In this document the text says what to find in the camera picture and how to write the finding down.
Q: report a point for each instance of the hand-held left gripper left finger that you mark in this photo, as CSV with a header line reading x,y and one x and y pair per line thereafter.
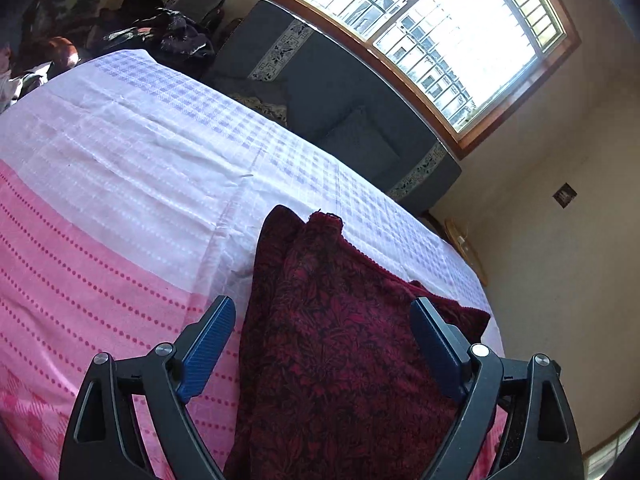
x,y
207,355

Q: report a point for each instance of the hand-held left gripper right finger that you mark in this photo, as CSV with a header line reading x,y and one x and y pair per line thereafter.
x,y
440,355

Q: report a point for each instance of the dark red floral sweater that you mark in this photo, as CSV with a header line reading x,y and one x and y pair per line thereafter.
x,y
340,360

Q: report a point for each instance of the pile of dark clothes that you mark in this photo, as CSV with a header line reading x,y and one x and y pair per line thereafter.
x,y
165,35

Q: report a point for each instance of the round wooden side table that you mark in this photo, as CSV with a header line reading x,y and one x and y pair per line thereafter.
x,y
462,245

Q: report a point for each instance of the pink and white checked bedsheet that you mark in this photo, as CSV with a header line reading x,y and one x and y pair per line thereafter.
x,y
125,185

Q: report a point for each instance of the plain grey-blue cushion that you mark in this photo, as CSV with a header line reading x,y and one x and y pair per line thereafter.
x,y
360,135

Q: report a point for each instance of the patterned cushion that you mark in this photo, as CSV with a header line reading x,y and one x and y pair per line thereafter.
x,y
262,110

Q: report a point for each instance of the grey-blue sofa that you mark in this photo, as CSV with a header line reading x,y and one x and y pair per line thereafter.
x,y
320,75

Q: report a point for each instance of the wooden framed barred window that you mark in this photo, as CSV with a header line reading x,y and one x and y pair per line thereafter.
x,y
450,35

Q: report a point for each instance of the small dark wall plaque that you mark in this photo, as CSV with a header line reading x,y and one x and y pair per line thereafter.
x,y
565,195

